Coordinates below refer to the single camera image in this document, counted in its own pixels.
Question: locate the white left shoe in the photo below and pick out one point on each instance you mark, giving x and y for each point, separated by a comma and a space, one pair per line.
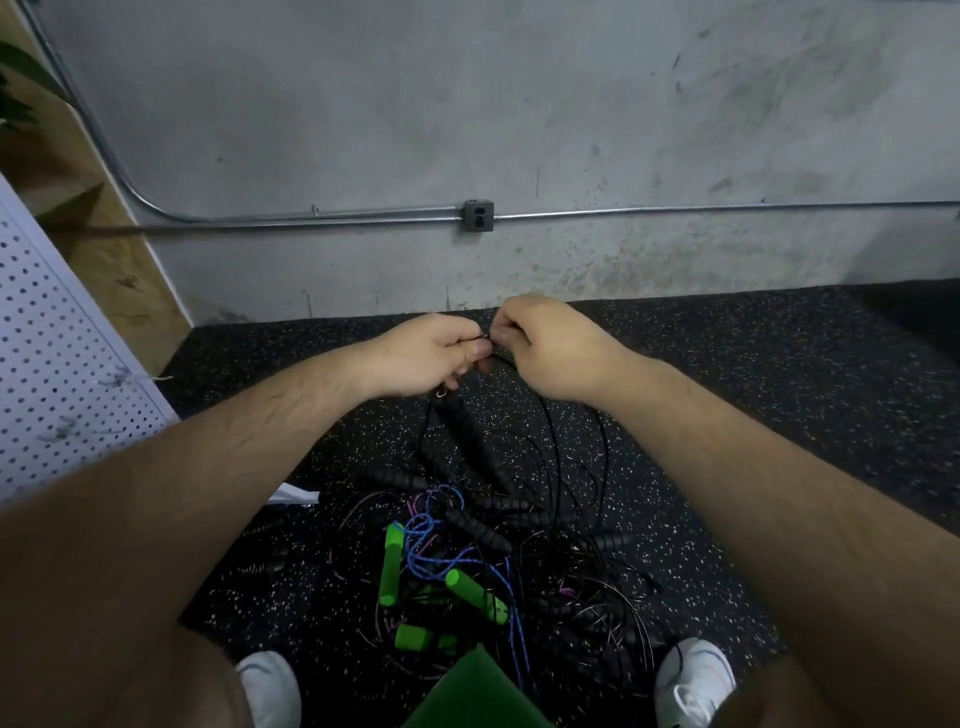
270, 690

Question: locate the person's right hand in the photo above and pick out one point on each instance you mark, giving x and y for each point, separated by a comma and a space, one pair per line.
555, 345

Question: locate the grey electrical junction box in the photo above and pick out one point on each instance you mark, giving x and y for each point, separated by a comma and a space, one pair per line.
477, 216

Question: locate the white shoe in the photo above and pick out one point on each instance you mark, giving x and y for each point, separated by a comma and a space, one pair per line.
695, 683
270, 690

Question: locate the white pegboard stand foot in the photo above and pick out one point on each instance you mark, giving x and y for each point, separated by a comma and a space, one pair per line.
293, 494

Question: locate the metal conduit pipe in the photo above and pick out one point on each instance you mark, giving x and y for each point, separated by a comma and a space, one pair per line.
300, 219

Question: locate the person's left hand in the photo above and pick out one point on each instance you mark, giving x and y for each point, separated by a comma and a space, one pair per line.
420, 353

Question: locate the green potted plant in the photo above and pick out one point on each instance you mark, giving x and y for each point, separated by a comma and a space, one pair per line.
23, 83

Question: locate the person's right forearm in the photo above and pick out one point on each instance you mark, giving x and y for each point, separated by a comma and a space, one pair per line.
795, 525

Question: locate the white right shoe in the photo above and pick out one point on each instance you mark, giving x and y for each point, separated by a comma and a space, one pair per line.
695, 683

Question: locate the person's left forearm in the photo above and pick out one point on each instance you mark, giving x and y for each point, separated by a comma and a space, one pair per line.
180, 525

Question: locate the white pegboard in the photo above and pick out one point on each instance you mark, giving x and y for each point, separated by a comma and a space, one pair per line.
60, 375

